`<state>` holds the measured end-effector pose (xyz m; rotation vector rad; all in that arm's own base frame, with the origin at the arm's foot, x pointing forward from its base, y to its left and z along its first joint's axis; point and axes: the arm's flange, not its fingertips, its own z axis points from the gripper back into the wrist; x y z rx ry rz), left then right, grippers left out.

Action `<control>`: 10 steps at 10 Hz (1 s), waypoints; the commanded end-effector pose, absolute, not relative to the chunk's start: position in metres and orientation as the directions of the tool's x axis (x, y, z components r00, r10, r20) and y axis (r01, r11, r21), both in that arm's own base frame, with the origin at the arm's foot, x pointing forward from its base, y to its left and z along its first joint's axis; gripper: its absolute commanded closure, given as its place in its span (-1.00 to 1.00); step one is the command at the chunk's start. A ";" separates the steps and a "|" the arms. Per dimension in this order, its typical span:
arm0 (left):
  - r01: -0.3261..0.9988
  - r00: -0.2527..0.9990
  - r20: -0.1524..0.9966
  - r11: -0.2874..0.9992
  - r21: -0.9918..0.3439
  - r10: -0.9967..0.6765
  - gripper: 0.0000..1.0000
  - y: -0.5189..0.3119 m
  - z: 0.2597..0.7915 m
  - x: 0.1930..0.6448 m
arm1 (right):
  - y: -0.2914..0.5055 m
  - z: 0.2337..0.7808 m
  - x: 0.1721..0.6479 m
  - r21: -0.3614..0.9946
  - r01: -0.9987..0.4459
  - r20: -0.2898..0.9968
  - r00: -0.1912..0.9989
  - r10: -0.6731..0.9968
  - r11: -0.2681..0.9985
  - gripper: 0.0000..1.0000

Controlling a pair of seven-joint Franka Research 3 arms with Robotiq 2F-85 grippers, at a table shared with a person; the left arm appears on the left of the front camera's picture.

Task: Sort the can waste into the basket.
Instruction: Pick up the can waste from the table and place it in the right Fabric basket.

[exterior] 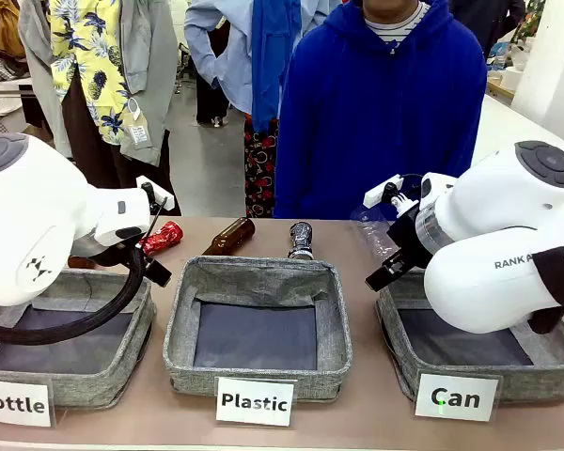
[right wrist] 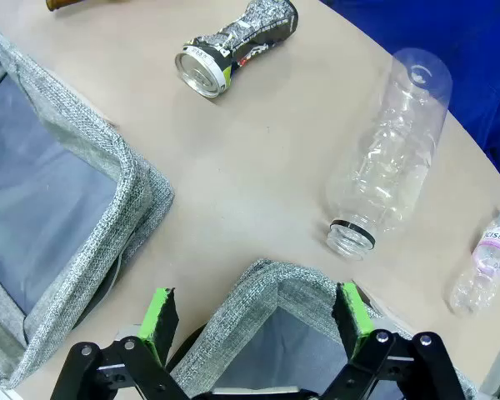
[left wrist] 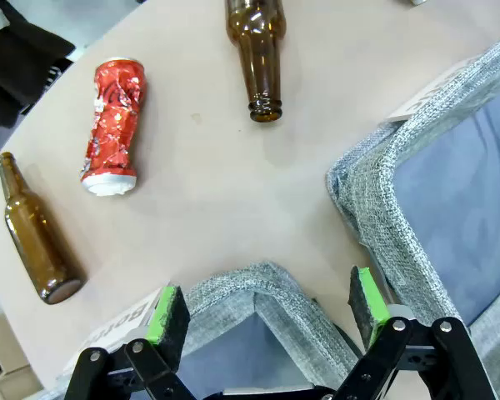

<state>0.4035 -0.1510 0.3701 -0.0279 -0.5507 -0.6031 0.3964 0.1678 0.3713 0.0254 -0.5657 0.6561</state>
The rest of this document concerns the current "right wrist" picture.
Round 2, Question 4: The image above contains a small clear bottle pink label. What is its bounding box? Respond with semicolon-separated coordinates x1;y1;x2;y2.
448;204;500;318

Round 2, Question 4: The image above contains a brown glass bottle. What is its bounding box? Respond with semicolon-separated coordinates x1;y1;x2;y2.
45;0;109;13

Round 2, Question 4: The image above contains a person's blue top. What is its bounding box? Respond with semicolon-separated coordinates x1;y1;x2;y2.
320;0;500;189

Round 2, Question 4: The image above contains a large clear plastic bottle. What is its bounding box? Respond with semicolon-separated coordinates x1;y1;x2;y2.
325;47;453;263

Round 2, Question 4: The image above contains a grey woven fabric basket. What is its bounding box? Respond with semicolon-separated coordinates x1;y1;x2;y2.
166;257;480;400

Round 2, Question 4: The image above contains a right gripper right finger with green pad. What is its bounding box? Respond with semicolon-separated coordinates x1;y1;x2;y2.
316;282;463;400

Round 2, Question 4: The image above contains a crushed black silver drink can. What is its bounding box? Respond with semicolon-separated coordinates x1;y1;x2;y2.
174;0;300;99

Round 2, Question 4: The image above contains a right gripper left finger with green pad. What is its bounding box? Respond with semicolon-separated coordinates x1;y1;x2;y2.
52;287;193;400

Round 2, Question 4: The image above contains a clear plastic bins row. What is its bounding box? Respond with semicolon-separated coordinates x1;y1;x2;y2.
0;18;176;391

